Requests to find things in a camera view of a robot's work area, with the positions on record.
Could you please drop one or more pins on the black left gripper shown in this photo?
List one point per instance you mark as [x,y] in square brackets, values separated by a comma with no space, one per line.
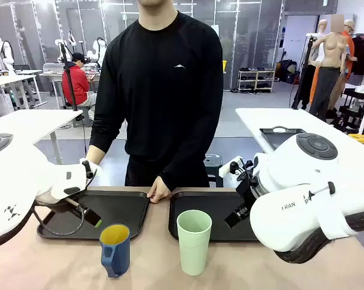
[67,205]

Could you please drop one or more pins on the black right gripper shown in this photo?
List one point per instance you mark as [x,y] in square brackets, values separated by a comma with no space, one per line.
[250,190]

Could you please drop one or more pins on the blue mug yellow inside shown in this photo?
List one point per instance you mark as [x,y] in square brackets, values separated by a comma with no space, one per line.
[117,253]

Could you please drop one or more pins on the pale green tall cup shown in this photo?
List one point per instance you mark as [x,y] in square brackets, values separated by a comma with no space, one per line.
[194,250]

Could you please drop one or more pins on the person left forearm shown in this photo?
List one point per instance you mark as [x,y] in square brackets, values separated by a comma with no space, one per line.
[194,151]

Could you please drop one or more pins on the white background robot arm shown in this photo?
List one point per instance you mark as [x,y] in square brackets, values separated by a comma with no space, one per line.
[98,51]
[6,57]
[64,48]

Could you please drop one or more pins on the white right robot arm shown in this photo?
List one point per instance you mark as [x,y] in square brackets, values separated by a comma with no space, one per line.
[294,193]

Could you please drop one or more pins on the person right forearm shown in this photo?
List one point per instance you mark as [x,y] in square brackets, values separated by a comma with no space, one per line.
[102,130]

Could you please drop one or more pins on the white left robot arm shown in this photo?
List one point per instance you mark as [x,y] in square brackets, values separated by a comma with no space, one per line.
[15,181]

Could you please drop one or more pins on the person right hand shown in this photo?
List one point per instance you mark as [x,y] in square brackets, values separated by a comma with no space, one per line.
[95,154]

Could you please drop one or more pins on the person left hand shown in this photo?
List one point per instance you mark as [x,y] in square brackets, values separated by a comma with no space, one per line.
[160,190]

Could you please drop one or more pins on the black plastic serving tray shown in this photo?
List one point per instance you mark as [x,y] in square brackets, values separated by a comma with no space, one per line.
[221,208]
[121,208]

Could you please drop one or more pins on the grey metal stool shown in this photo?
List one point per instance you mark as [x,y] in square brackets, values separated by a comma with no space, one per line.
[213,166]

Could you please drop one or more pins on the black braided left arm sleeve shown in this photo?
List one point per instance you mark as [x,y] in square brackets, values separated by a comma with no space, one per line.
[6,238]

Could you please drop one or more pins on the black tray with white disc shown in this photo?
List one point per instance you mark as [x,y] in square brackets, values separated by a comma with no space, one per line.
[275,139]

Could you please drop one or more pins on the seated person red jacket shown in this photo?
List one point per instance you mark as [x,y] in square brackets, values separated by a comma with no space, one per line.
[74,84]

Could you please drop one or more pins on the person torso black sweatshirt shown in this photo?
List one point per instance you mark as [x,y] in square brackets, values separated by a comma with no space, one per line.
[164,99]

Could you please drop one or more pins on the white shoe rack with shoes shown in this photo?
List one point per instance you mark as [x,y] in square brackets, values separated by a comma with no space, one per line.
[256,80]

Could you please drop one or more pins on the yellow flat object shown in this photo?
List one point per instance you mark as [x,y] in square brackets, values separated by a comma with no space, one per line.
[363,139]

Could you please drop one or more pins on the black metal stand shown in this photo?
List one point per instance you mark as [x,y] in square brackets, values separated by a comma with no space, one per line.
[348,111]

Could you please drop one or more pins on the black tripod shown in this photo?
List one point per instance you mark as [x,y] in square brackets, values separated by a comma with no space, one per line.
[303,78]

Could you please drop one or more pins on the black bags pile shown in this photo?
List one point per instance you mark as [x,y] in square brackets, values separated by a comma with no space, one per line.
[286,71]

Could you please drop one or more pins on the white background desk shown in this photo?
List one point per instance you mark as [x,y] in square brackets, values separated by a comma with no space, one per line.
[9,80]

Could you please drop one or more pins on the beige mannequin grey trousers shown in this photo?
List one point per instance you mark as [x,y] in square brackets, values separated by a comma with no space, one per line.
[330,60]

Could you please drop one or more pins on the mannequin in orange garment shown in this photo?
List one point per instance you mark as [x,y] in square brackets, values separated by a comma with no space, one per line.
[349,51]

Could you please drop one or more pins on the white mannequin torso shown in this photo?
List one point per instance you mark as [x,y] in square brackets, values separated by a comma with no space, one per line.
[322,30]

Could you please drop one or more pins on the rack of black garments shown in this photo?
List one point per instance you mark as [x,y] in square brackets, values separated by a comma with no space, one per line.
[363,54]

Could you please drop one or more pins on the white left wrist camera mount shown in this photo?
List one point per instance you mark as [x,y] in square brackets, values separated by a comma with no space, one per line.
[95,170]

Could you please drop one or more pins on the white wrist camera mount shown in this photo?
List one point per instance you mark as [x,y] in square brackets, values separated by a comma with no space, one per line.
[227,167]
[95,170]

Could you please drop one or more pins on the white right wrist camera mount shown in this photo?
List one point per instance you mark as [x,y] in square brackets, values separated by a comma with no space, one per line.
[227,167]

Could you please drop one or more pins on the black camera stand pole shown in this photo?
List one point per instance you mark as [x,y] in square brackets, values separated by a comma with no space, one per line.
[70,81]

